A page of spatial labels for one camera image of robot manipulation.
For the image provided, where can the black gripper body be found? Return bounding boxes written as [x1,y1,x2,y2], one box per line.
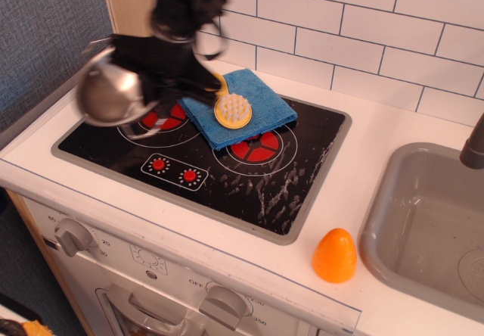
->
[110,34,221,104]

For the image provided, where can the stainless steel bowl with handles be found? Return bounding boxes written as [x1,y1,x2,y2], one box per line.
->
[76,46,169,140]

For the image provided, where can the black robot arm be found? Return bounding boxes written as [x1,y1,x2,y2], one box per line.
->
[112,0,226,104]

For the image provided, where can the red left stove knob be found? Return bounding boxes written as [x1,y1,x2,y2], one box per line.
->
[152,158,166,171]

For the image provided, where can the red stove knob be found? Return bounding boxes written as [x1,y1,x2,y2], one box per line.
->
[182,170,198,183]
[152,158,166,171]

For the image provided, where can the red right stove knob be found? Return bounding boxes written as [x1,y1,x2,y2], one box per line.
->
[182,170,198,183]

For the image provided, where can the black toy stove top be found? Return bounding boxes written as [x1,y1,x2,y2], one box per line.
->
[52,99,352,245]

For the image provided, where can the yellow scrub brush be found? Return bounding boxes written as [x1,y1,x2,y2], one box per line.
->
[213,73,253,129]

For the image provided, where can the blue folded cloth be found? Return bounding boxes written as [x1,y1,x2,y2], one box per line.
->
[178,69,297,150]

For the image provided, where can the grey left oven knob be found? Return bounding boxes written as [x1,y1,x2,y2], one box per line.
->
[54,219,93,257]

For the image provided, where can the grey oven knob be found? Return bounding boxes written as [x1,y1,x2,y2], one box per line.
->
[199,286,248,331]
[54,219,93,257]

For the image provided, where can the white toy oven front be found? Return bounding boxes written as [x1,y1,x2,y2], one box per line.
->
[23,199,360,335]

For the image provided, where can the grey right oven knob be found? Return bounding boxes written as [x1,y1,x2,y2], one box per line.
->
[199,286,248,331]

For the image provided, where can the orange plastic cone toy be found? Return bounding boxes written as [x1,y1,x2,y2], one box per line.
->
[312,228,357,283]

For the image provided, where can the orange object bottom left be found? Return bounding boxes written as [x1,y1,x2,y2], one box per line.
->
[21,320,54,336]

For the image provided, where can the grey plastic sink basin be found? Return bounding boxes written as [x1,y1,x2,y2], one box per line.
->
[360,142,483,322]

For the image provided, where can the grey faucet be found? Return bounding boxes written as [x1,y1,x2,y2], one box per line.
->
[460,114,484,170]

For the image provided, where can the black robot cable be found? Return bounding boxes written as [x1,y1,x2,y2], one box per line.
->
[194,14,230,61]

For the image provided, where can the light wooden post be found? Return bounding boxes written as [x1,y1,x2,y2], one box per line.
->
[106,0,155,37]

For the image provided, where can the grey oven door handle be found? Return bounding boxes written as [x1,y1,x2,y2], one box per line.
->
[105,285,204,335]

